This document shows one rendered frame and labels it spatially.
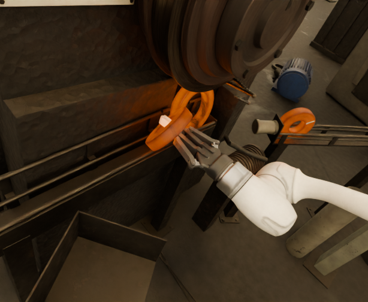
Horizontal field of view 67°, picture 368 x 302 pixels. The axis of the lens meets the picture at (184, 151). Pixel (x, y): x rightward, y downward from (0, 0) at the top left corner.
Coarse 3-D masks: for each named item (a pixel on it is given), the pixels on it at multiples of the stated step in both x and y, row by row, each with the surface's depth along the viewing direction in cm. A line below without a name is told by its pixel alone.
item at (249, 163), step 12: (252, 144) 126; (228, 156) 118; (240, 156) 117; (264, 156) 125; (252, 168) 118; (216, 192) 130; (204, 204) 140; (216, 204) 134; (192, 216) 151; (204, 216) 143; (216, 216) 143; (204, 228) 147
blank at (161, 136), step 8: (176, 112) 80; (184, 112) 74; (176, 120) 72; (184, 120) 73; (160, 128) 81; (168, 128) 71; (176, 128) 72; (184, 128) 73; (152, 136) 77; (160, 136) 72; (168, 136) 72; (176, 136) 72; (152, 144) 74; (160, 144) 73
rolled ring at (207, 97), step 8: (176, 96) 84; (184, 96) 83; (208, 96) 92; (176, 104) 84; (184, 104) 85; (208, 104) 95; (200, 112) 97; (208, 112) 97; (192, 120) 96; (200, 120) 96
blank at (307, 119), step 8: (288, 112) 110; (296, 112) 108; (304, 112) 108; (288, 120) 110; (296, 120) 110; (304, 120) 111; (312, 120) 112; (288, 128) 113; (296, 128) 117; (304, 128) 115; (288, 136) 117; (296, 136) 118
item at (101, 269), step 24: (96, 216) 60; (72, 240) 63; (96, 240) 67; (120, 240) 65; (144, 240) 63; (48, 264) 51; (72, 264) 63; (96, 264) 64; (120, 264) 66; (144, 264) 67; (48, 288) 57; (72, 288) 60; (96, 288) 61; (120, 288) 63; (144, 288) 64
